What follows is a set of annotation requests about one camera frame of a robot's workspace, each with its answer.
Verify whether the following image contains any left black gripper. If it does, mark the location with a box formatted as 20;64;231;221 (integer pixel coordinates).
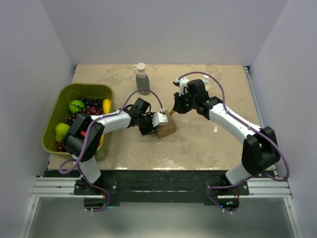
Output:
137;112;159;135

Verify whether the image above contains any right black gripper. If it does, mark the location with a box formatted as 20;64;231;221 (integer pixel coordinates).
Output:
173;89;197;115

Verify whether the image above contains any brown cardboard express box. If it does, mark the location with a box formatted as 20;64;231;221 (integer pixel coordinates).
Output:
156;110;177;139

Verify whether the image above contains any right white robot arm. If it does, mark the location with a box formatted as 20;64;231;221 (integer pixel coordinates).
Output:
172;77;280;195

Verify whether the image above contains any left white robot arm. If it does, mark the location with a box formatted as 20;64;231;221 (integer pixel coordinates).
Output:
62;98;168;194

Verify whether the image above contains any cream lotion pump bottle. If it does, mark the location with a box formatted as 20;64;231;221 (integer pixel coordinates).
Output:
202;75;211;91

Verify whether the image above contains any grey pump bottle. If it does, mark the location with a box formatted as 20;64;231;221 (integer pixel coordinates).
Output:
134;63;150;95

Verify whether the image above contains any yellow lemon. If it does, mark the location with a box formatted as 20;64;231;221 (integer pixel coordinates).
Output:
103;99;111;114

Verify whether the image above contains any dark purple grape bunch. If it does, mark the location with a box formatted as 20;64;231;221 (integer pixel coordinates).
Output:
56;98;103;152

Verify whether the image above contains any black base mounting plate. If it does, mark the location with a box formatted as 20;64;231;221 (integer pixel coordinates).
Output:
73;170;249;211

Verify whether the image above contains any green tennis ball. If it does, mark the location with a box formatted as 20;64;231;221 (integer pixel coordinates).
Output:
69;100;85;114

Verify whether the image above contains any olive green plastic bin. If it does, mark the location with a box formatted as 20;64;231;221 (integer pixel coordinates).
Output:
42;83;115;156

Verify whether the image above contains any green pear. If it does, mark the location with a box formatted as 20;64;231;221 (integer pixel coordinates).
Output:
55;122;70;142

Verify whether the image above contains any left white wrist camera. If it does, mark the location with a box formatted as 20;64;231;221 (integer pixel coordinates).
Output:
152;112;168;127

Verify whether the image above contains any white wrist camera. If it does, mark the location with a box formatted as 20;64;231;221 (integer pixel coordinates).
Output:
173;77;189;96
152;112;168;127

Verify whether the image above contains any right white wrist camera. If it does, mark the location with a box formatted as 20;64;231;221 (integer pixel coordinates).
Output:
173;77;189;96

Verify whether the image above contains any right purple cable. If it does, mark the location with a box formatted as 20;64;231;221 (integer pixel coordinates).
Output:
175;71;290;214

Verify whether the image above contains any purple cable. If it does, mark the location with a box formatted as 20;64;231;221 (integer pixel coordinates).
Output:
175;71;290;214
58;89;166;211

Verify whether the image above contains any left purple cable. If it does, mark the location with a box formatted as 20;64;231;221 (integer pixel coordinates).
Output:
58;89;166;211

